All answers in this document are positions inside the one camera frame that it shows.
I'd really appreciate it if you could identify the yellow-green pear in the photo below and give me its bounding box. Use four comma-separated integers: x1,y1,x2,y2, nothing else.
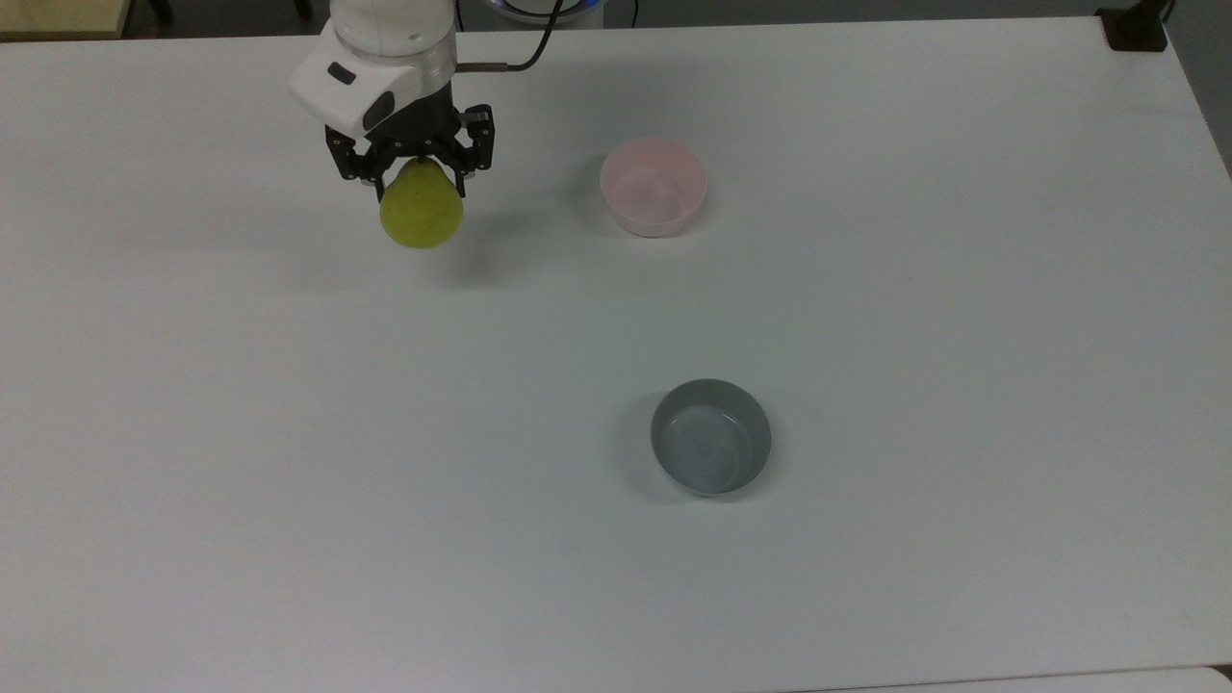
379,157,465,250

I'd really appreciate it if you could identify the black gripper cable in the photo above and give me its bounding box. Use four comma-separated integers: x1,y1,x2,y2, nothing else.
456,0,566,75

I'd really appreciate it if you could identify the pink plastic bowl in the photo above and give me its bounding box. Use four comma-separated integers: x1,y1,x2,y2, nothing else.
599,136,709,240

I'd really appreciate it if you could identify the robot base blue ring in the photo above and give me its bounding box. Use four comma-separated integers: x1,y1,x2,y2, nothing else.
485,0,609,27

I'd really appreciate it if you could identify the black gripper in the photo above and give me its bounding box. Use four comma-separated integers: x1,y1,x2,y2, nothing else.
323,81,498,200

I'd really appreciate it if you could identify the black corner table clamp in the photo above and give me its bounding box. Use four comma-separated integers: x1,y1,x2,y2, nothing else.
1096,0,1173,53

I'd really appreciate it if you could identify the light wooden table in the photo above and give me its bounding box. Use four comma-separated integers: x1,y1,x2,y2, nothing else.
0,0,133,41

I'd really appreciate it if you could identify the grey plastic bowl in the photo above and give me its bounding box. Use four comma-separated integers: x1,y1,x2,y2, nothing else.
650,377,773,499

